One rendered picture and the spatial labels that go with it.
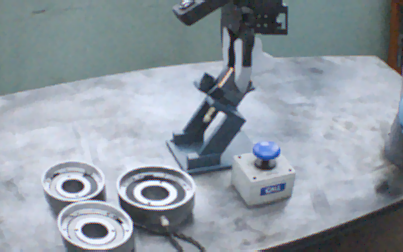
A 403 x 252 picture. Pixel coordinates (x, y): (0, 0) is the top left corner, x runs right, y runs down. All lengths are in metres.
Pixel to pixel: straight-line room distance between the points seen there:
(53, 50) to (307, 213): 1.74
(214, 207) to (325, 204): 0.17
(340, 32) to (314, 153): 1.94
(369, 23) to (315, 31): 0.42
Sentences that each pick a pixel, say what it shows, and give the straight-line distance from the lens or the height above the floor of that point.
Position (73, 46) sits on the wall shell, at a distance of 2.34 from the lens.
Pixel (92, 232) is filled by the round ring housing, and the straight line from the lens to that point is 0.71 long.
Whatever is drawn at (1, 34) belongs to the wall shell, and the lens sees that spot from 2.30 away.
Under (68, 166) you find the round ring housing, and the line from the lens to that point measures 0.80.
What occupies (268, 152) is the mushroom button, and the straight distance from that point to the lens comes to 0.76.
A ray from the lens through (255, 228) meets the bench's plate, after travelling 0.74.
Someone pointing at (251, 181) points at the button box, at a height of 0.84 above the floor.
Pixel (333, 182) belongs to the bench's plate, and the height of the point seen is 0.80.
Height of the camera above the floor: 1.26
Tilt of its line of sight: 29 degrees down
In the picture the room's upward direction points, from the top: 2 degrees clockwise
